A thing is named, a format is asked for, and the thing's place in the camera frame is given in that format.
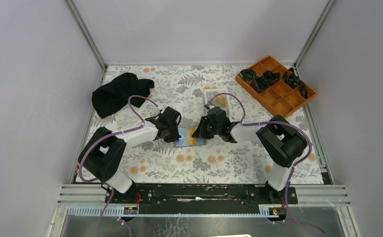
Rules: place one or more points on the black cloth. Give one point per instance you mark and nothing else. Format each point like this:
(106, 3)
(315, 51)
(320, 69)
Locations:
(113, 96)

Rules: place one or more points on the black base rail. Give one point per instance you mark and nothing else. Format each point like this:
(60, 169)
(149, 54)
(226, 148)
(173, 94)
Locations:
(235, 199)

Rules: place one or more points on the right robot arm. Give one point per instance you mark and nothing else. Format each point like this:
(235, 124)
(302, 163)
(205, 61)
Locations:
(285, 143)

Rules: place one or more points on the stack of cards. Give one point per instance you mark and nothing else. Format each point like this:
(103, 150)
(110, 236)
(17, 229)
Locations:
(219, 101)

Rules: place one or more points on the white plastic card box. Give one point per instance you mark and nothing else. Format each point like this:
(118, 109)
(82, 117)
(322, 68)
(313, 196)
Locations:
(209, 94)

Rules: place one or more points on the floral table mat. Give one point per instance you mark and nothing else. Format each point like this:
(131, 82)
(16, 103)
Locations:
(182, 87)

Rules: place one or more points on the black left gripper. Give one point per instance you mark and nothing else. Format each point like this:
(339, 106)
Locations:
(174, 138)

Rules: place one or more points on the gold credit card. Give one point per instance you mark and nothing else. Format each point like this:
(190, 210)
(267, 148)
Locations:
(192, 141)

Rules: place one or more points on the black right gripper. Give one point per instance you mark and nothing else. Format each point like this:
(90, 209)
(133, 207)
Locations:
(200, 132)

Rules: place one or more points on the dark blue rolled tie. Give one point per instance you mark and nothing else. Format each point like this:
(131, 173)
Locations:
(262, 83)

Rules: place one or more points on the grey blue card holder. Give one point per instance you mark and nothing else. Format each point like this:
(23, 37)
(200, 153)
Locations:
(183, 140)

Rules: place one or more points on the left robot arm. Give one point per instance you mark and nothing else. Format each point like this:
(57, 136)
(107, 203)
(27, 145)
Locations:
(101, 157)

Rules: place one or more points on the black orange rolled tie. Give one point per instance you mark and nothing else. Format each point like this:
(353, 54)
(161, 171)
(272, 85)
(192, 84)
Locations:
(294, 81)

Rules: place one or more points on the orange wooden divider tray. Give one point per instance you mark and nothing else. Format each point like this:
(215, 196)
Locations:
(278, 99)

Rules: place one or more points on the green yellow rolled tie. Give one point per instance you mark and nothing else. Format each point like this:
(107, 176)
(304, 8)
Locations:
(248, 75)

